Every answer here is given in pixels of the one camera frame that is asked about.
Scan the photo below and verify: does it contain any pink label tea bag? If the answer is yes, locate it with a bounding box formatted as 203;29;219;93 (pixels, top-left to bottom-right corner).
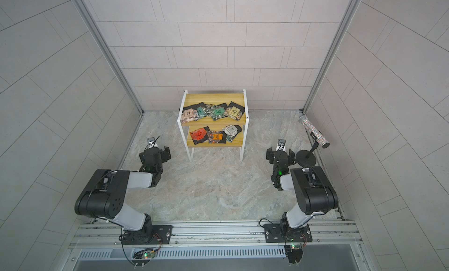
180;108;199;124

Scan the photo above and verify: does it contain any teal label tea bag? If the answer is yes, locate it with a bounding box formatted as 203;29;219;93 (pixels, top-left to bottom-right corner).
196;102;207;120

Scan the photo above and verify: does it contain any yellow label tea bag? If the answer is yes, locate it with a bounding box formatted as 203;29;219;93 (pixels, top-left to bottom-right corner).
224;101;246;121

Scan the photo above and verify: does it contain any green label tea bag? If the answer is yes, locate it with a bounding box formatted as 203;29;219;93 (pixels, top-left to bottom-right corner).
211;103;227;121

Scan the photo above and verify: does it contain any floral pattern tea bag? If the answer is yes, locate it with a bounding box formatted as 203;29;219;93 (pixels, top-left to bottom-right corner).
204;105;215;117

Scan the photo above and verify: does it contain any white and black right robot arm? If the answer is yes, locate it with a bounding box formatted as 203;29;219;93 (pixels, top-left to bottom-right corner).
263;148;339;244

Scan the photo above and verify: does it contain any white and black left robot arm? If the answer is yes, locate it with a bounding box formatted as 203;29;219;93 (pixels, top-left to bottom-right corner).
74;144;173;245

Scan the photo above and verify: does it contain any red label tea bag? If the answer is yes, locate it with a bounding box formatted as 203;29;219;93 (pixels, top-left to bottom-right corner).
189;127;210;145

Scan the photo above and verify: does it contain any orange label tea bag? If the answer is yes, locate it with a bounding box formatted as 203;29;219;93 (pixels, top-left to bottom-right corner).
207;131;227;144

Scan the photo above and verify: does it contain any patterned tube on black stand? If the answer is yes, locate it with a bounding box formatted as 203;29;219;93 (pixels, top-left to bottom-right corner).
295;114;330;168

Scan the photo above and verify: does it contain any right circuit board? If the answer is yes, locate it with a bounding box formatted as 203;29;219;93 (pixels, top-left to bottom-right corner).
284;245;304;265

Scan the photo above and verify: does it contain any circuit board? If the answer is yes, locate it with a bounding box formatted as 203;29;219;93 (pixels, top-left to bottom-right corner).
284;245;304;265
132;248;159;269

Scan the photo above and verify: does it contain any left circuit board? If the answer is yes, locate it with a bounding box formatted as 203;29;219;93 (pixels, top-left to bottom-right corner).
132;248;159;269

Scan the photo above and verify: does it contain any wooden two-tier shelf white frame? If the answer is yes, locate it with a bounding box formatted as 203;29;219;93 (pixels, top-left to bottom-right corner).
177;90;250;161

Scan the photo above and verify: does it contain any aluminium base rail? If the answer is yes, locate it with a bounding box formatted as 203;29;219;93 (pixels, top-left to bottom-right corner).
68;219;364;250

